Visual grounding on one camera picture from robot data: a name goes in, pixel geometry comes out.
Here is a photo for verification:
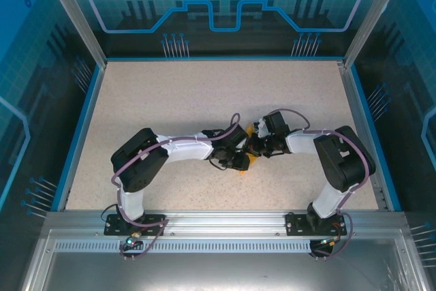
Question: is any orange square paper sheet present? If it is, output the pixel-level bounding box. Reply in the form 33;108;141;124
238;123;260;176

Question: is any grey sheet metal tray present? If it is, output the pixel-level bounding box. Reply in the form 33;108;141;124
20;228;436;291

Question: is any blue table edge strip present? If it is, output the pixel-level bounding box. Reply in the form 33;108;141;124
50;64;107;212
350;65;403;212

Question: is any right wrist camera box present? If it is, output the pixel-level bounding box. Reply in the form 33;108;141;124
255;117;270;138

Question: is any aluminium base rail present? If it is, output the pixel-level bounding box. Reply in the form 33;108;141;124
46;209;406;237

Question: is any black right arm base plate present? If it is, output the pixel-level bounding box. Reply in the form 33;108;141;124
285;211;347;236

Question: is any aluminium side rail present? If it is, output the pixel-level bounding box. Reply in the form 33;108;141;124
338;60;392;211

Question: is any slotted grey cable duct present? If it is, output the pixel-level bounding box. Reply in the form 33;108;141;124
54;240;399;253

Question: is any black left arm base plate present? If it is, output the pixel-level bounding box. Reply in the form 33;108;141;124
104;213;166;236

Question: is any aluminium frame post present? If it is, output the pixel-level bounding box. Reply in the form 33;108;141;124
343;0;411;69
37;0;108;69

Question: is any thin black base wire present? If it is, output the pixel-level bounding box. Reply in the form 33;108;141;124
99;204;119;224

